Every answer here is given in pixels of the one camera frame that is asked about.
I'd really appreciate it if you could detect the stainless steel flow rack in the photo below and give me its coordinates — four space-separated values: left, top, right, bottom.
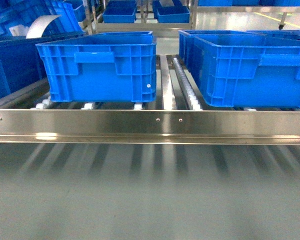
0 24 300 146

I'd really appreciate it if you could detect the blue plastic bin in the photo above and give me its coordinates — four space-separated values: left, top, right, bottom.
247 29 300 41
36 31 157 103
179 30 300 109
0 32 84 99

